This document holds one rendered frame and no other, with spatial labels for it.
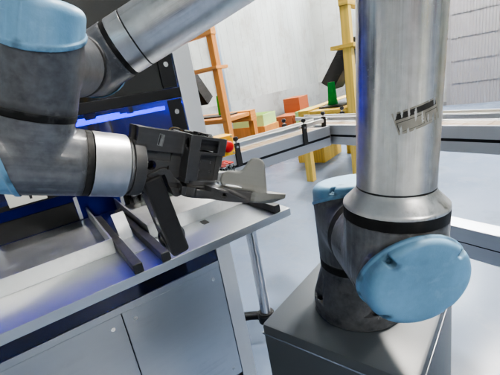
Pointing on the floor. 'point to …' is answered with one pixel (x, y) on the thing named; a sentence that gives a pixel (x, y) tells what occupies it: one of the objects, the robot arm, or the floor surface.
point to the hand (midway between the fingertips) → (254, 187)
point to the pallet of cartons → (295, 103)
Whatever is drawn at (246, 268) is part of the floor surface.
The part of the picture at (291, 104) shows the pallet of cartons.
